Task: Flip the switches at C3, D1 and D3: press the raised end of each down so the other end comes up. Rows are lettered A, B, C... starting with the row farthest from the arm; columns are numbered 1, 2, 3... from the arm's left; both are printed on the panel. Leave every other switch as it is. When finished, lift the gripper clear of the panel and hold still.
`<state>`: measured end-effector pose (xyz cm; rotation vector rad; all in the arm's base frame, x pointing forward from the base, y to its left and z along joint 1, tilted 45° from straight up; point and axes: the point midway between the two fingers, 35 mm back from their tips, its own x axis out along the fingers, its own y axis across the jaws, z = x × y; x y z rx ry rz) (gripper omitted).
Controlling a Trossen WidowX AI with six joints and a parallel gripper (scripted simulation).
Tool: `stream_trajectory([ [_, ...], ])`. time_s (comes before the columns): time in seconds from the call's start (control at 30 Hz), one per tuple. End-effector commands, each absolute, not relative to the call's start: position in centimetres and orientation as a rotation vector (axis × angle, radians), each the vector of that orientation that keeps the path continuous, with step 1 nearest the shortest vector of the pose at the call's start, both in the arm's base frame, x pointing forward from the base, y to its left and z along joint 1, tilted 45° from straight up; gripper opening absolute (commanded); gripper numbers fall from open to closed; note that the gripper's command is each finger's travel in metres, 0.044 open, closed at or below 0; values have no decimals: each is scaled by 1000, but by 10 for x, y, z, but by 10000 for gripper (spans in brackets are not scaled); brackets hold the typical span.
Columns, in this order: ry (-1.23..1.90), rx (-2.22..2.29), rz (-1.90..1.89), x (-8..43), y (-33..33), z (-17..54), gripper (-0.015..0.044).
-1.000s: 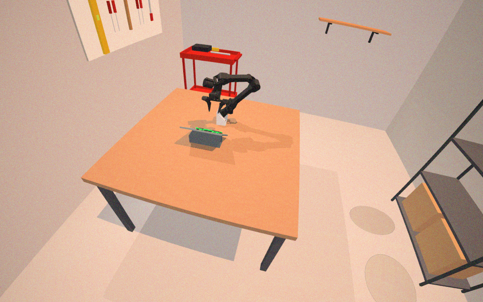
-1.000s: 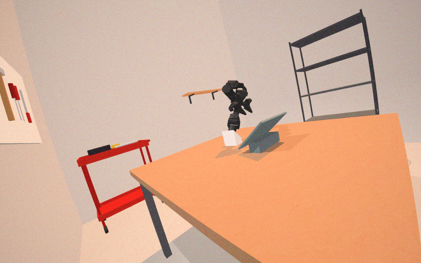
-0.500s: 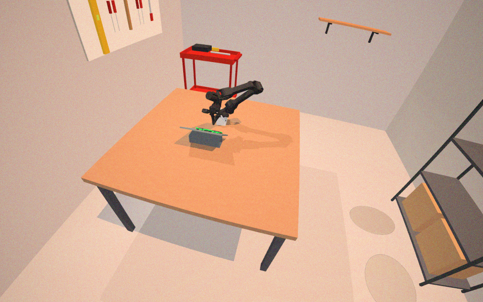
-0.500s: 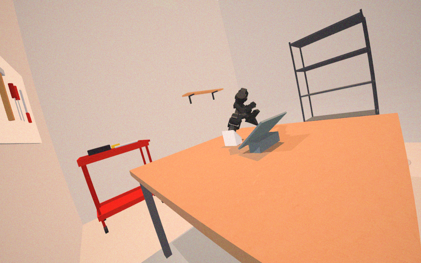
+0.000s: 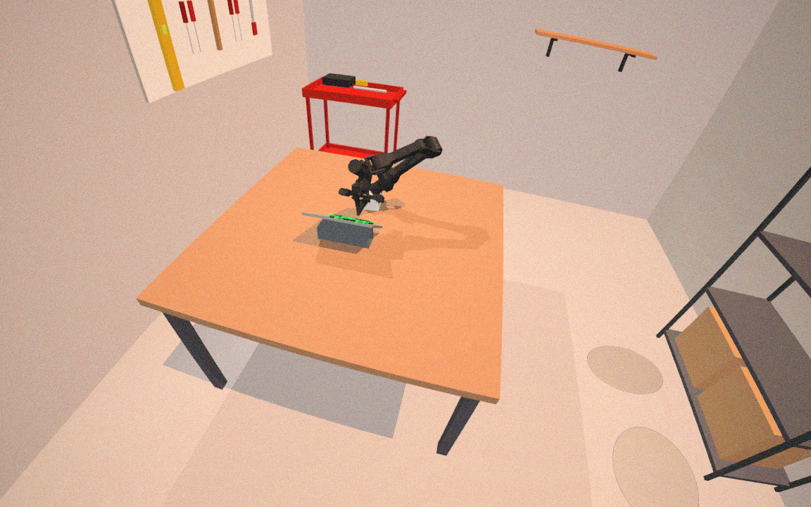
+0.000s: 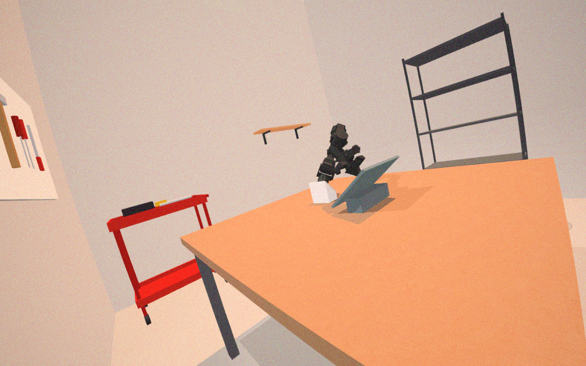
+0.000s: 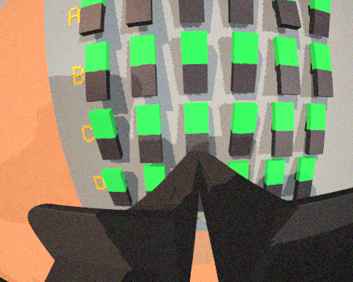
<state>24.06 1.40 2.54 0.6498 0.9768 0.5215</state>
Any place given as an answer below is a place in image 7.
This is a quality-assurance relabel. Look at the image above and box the grey switch panel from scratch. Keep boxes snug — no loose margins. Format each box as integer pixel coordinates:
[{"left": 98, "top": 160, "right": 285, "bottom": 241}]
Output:
[{"left": 44, "top": 0, "right": 353, "bottom": 210}]

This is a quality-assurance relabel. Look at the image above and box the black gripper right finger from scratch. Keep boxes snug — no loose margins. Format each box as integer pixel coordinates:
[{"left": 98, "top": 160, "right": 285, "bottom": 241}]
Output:
[{"left": 198, "top": 150, "right": 353, "bottom": 282}]

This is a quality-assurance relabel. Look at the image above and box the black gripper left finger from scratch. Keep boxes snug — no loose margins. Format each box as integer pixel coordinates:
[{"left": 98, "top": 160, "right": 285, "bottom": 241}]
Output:
[{"left": 27, "top": 151, "right": 199, "bottom": 282}]

